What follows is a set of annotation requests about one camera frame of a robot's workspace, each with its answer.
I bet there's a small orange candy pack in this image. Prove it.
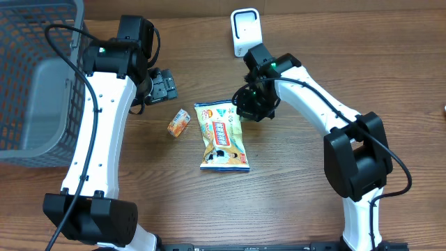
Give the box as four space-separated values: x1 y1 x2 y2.
167 109 191 137

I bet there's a white orange snack bag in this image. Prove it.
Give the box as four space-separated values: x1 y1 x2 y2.
194 100 250 172

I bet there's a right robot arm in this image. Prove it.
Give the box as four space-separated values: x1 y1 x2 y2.
232 44 393 250

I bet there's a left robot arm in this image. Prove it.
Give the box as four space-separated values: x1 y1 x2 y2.
43 15 178 250

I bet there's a white barcode scanner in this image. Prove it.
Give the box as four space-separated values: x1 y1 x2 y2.
230 8 263 57

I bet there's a grey plastic mesh basket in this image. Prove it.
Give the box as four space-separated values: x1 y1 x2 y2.
1 0 86 167

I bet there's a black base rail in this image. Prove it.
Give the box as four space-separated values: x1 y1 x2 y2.
153 242 409 251

